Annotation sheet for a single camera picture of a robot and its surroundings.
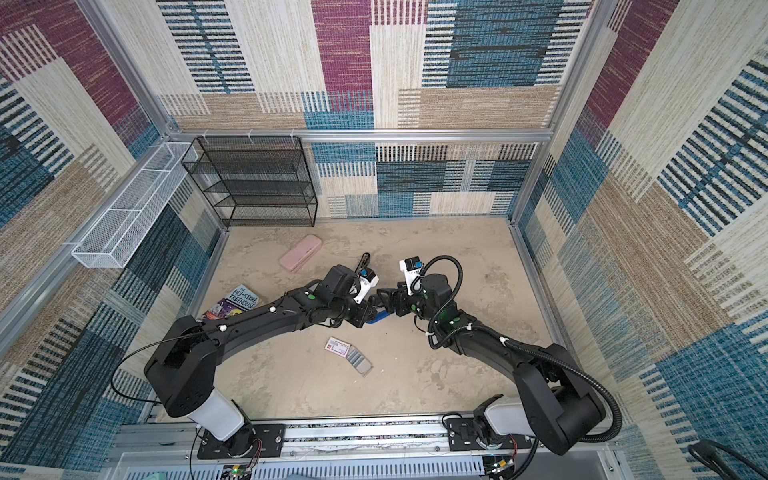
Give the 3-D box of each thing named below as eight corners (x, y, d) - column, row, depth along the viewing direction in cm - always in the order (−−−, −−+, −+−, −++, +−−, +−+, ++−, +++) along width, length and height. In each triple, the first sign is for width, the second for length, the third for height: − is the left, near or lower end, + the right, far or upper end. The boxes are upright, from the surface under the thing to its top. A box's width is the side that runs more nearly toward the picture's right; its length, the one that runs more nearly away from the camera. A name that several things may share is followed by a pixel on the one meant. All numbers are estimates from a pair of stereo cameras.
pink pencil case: (279, 265, 110) (277, 260, 107) (309, 237, 119) (307, 231, 116) (294, 274, 108) (291, 268, 105) (323, 244, 116) (321, 239, 114)
